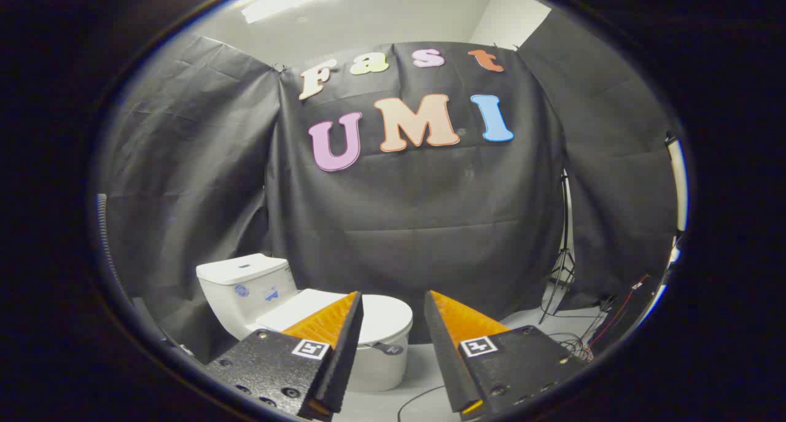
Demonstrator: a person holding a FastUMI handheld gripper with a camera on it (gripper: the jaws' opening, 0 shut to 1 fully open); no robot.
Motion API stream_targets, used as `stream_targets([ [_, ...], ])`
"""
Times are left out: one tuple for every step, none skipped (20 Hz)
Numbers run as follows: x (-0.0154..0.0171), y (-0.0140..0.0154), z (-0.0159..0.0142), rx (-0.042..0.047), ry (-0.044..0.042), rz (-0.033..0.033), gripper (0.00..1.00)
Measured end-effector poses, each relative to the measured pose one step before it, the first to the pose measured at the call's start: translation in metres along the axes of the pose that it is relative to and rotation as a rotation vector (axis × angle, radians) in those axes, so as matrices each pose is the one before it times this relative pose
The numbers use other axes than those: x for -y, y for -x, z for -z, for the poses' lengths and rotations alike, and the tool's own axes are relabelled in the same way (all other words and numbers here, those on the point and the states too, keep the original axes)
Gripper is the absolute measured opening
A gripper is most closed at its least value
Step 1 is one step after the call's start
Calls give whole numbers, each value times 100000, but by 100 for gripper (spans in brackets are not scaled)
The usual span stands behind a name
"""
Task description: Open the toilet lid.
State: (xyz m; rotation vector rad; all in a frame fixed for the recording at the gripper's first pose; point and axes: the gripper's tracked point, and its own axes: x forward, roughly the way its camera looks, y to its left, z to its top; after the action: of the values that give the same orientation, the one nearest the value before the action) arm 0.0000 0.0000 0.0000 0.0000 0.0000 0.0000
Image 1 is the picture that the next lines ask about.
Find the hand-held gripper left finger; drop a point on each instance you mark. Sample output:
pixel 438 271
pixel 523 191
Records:
pixel 344 348

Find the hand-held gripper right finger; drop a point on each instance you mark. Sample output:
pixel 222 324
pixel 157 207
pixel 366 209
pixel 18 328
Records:
pixel 443 354

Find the white toilet lid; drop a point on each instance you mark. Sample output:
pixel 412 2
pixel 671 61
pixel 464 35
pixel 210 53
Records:
pixel 388 319

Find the white ceramic toilet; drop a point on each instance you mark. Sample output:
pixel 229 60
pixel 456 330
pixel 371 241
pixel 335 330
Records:
pixel 241 285

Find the black backdrop cloth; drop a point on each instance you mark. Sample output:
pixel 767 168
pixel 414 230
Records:
pixel 424 213

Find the black tripod light stand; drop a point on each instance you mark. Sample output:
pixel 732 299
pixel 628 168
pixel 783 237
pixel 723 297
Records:
pixel 564 250

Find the white studio light panel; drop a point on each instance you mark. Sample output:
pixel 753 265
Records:
pixel 678 176

